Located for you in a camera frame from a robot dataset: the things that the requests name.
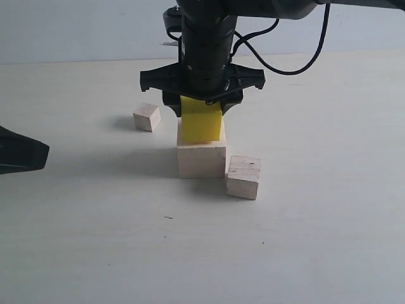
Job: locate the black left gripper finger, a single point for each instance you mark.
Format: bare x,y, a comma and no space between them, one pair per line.
21,154

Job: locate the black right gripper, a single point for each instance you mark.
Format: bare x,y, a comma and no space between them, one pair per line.
204,70

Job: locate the yellow cube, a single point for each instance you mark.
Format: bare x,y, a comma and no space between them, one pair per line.
200,122

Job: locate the large wooden cube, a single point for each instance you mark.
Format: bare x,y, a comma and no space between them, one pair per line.
202,160

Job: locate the medium wooden cube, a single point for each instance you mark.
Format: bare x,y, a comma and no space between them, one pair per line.
243,177

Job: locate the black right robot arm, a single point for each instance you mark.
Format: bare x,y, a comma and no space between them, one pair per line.
254,18

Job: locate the small wooden cube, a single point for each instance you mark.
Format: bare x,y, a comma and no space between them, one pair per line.
147,117

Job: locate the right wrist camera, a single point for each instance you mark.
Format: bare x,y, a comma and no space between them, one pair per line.
172,18

